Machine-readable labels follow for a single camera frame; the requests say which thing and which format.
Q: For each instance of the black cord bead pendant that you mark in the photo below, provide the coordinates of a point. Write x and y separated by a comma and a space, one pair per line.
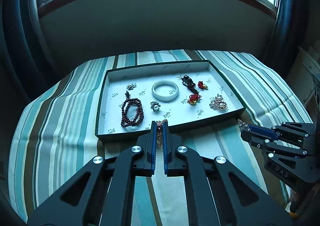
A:
189, 84

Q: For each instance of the dark green jewelry tray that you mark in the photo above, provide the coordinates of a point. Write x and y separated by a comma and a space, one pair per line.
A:
188, 94

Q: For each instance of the large pearl cluster brooch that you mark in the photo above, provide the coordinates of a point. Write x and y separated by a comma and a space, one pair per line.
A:
218, 103

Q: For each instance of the person's right hand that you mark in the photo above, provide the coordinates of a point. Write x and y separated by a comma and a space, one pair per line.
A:
305, 204

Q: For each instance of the red tassel gold charm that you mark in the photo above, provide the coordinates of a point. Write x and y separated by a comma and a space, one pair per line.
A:
202, 86

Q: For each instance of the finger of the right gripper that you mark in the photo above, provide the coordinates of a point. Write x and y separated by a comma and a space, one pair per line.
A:
265, 143
289, 132

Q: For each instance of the white bedside cabinet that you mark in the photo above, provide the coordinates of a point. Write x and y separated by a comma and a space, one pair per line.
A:
300, 76

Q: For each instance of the red knotted cord gold charm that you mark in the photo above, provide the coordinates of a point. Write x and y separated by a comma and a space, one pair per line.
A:
194, 98

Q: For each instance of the dark blue curtain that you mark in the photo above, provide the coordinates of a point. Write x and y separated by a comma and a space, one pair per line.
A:
288, 34

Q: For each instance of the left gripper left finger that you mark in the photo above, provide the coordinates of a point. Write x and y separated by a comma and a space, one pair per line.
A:
101, 193

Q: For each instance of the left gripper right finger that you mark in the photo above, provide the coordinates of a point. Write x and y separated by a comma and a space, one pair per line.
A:
217, 192

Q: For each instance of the small pearl flower brooch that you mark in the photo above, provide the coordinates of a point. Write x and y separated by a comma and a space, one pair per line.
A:
131, 86

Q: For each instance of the silver rhinestone bar brooch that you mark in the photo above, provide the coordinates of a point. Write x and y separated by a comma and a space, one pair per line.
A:
243, 126

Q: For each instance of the white jade bangle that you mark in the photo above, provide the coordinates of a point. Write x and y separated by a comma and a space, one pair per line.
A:
165, 90

